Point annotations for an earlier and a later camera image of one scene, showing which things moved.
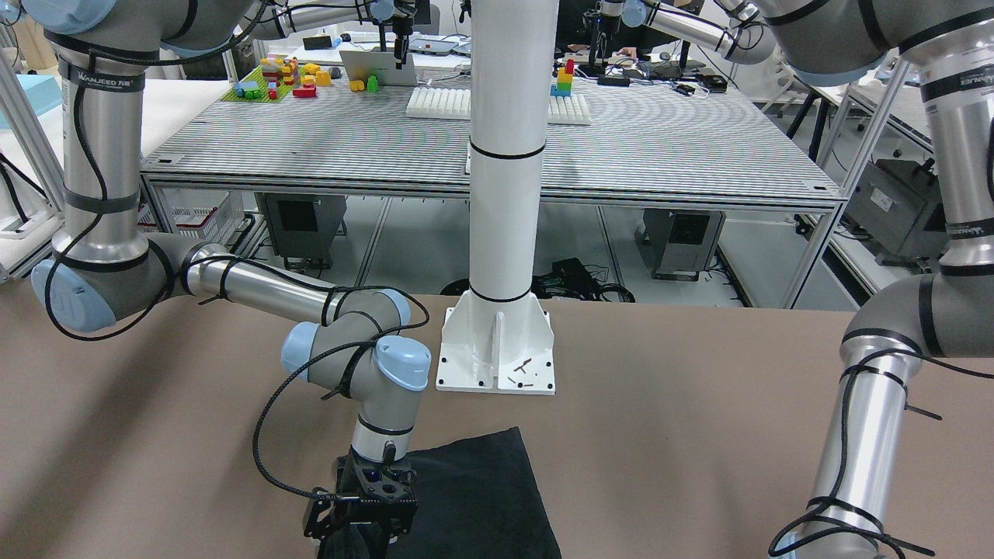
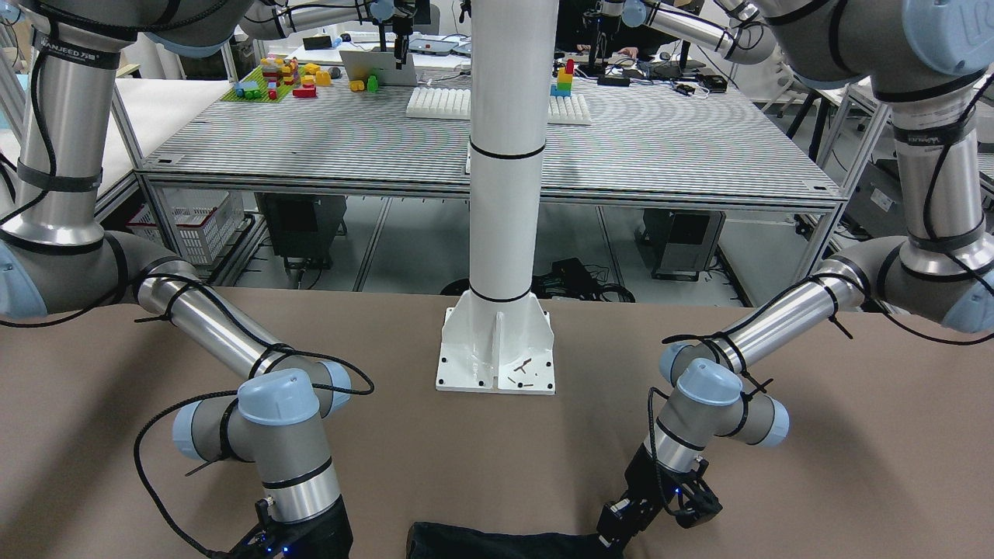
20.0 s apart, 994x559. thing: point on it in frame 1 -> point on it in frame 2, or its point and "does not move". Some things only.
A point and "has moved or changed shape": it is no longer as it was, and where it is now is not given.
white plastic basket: (210, 214) does not move
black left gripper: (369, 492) -> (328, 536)
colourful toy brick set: (277, 78) does not move
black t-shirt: (477, 498) has moved or changed shape
